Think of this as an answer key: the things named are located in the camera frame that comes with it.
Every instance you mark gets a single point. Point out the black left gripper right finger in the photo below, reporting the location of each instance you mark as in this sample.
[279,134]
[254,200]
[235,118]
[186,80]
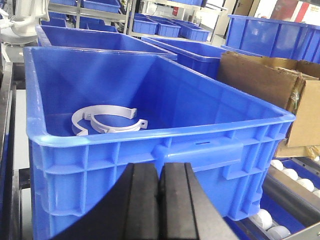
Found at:
[186,213]

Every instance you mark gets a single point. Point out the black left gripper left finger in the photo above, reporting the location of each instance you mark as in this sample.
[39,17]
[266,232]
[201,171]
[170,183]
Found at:
[129,211]

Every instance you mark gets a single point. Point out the white PVC pipe clamp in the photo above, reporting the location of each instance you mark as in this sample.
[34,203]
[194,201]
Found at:
[105,119]

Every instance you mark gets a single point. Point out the blue bin right middle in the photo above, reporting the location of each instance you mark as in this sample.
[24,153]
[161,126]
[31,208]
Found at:
[201,57]

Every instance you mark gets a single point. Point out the blue bin behind target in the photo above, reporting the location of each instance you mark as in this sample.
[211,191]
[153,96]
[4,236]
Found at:
[49,36]

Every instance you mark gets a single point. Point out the brown cardboard box right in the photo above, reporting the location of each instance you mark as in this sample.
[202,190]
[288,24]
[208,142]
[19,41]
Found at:
[293,85]

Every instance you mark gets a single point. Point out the blue crate far right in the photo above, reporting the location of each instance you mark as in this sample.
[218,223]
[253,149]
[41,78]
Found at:
[274,38]

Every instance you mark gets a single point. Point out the white roller balls rail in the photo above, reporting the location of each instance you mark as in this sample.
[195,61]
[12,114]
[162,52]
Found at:
[290,204]

